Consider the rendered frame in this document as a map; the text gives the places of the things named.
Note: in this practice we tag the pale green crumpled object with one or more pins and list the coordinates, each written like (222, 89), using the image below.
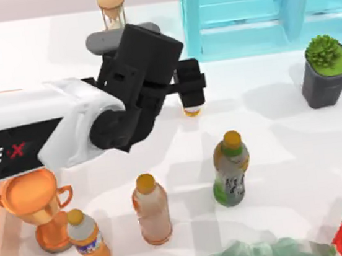
(252, 253)

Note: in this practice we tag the pale pink bottle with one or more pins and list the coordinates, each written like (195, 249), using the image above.
(152, 211)

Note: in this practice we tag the grey pot with green plant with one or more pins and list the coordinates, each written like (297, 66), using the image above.
(324, 84)

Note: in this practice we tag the orange trophy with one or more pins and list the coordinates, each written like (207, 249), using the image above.
(31, 195)

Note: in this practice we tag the orange bottle with grey label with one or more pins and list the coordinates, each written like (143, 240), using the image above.
(89, 241)

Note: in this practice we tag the green bottle with orange cap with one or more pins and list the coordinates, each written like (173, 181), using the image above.
(231, 173)

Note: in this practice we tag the wooden hourglass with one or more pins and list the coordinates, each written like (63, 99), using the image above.
(111, 4)

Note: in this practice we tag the small orange bottle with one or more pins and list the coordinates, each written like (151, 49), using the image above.
(192, 111)

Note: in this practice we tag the light blue rack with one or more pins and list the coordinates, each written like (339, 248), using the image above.
(237, 10)

